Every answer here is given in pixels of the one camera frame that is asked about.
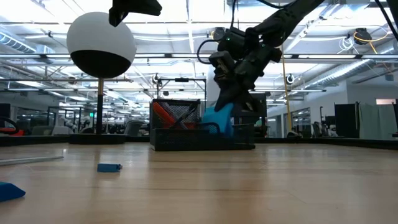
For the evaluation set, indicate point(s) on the blue eraser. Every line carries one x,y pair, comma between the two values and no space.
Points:
9,191

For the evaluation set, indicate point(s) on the small blue cap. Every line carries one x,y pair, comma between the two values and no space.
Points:
107,168

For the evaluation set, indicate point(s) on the orange highlighter marker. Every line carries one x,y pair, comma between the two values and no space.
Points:
163,115

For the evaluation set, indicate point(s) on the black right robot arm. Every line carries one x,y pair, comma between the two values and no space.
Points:
286,18

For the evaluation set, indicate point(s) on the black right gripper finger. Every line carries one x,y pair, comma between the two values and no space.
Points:
250,102
228,98

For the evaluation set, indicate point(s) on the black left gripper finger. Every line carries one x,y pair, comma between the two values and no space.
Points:
136,7

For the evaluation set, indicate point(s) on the black pen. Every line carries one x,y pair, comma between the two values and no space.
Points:
186,115

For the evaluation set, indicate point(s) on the black mesh desk organizer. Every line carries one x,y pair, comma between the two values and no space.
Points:
186,140

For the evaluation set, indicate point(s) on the grey blue office chair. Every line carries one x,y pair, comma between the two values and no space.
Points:
135,128

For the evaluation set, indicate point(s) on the blue sticky note pad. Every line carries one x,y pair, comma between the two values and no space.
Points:
219,119

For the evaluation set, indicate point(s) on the white globe lamp black base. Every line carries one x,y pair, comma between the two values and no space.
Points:
99,43

